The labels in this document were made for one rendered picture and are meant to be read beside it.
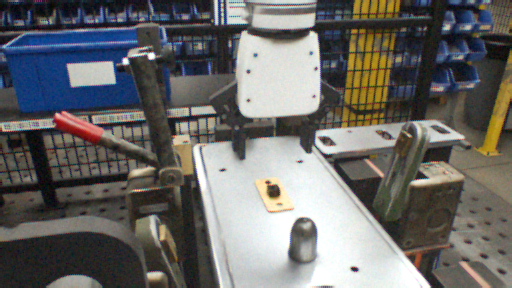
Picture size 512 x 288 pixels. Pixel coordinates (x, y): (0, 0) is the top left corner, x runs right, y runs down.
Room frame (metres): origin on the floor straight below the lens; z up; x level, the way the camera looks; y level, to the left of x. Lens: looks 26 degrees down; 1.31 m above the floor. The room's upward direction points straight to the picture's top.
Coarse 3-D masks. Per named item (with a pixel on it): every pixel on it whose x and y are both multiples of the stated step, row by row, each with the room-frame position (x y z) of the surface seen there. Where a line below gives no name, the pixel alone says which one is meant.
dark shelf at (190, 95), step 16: (176, 80) 0.95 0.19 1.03; (192, 80) 0.95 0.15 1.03; (208, 80) 0.95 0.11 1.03; (224, 80) 0.95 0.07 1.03; (0, 96) 0.83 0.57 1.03; (176, 96) 0.83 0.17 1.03; (192, 96) 0.83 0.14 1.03; (208, 96) 0.83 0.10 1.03; (0, 112) 0.73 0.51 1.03; (16, 112) 0.73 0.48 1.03; (32, 112) 0.73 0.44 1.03; (48, 112) 0.73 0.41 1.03; (80, 112) 0.73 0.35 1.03; (96, 112) 0.74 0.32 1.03; (112, 112) 0.74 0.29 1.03; (128, 112) 0.75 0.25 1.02; (176, 112) 0.77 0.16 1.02; (192, 112) 0.78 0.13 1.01; (208, 112) 0.78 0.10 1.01; (0, 128) 0.70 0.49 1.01; (16, 128) 0.70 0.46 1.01; (32, 128) 0.71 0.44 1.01; (48, 128) 0.71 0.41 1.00
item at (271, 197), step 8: (256, 184) 0.50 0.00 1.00; (264, 184) 0.50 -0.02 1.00; (280, 184) 0.50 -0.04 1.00; (264, 192) 0.48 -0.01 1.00; (272, 192) 0.47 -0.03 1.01; (280, 192) 0.48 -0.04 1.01; (264, 200) 0.46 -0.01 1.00; (272, 200) 0.46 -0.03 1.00; (280, 200) 0.46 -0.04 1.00; (288, 200) 0.46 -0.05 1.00; (272, 208) 0.44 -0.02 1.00; (280, 208) 0.44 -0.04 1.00; (288, 208) 0.44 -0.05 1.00
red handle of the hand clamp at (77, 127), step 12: (60, 120) 0.41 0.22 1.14; (72, 120) 0.42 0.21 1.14; (84, 120) 0.43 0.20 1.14; (72, 132) 0.42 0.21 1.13; (84, 132) 0.42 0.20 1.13; (96, 132) 0.42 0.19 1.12; (96, 144) 0.42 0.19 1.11; (108, 144) 0.43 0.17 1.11; (120, 144) 0.43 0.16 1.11; (132, 144) 0.44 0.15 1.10; (132, 156) 0.43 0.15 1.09; (144, 156) 0.43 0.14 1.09; (156, 156) 0.44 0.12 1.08; (156, 168) 0.44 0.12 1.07
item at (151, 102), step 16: (144, 48) 0.46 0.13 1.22; (128, 64) 0.43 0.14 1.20; (144, 64) 0.43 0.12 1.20; (144, 80) 0.43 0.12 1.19; (144, 96) 0.43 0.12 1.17; (160, 96) 0.46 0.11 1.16; (144, 112) 0.43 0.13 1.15; (160, 112) 0.43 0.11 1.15; (160, 128) 0.43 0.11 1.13; (160, 144) 0.43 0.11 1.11; (160, 160) 0.43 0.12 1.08; (176, 160) 0.43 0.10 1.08
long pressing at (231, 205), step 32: (192, 160) 0.59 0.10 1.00; (224, 160) 0.59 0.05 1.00; (256, 160) 0.59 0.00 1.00; (288, 160) 0.59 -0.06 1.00; (320, 160) 0.59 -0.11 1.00; (224, 192) 0.49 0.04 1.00; (256, 192) 0.49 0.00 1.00; (288, 192) 0.49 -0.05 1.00; (320, 192) 0.49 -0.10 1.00; (352, 192) 0.49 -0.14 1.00; (224, 224) 0.41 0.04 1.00; (256, 224) 0.41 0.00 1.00; (288, 224) 0.41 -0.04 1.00; (320, 224) 0.41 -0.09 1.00; (352, 224) 0.41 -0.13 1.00; (224, 256) 0.35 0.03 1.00; (256, 256) 0.35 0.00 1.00; (288, 256) 0.35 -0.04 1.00; (320, 256) 0.35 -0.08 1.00; (352, 256) 0.35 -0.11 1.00; (384, 256) 0.35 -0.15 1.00
